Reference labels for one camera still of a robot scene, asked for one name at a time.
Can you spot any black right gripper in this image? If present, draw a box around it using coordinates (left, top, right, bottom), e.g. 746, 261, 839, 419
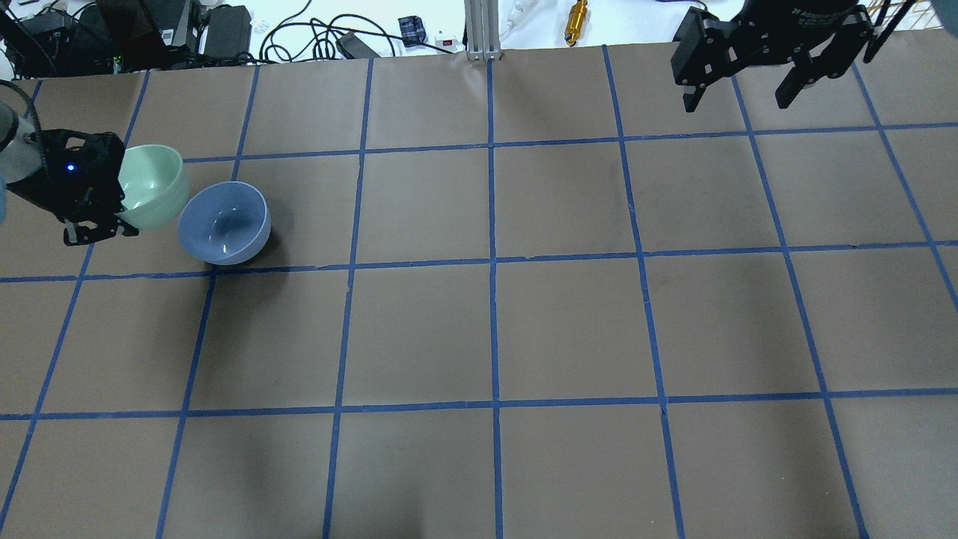
671, 1, 876, 113

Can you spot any blue bowl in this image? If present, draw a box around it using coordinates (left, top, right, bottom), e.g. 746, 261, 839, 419
177, 181, 272, 266

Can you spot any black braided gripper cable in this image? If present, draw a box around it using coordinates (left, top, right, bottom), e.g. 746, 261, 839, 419
0, 79, 44, 143

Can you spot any gold cylindrical tool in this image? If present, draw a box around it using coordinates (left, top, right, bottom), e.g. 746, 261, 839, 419
562, 0, 588, 47

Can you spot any small blue device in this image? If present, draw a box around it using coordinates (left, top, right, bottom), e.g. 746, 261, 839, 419
397, 15, 427, 48

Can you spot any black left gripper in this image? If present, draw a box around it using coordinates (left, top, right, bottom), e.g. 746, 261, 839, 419
7, 129, 141, 246

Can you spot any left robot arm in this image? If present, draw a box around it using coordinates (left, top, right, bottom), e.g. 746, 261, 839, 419
1, 103, 140, 246

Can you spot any green bowl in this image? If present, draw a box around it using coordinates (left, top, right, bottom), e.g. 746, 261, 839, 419
116, 144, 189, 230

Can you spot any aluminium frame post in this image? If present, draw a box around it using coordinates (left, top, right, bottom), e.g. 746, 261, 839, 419
463, 0, 502, 61

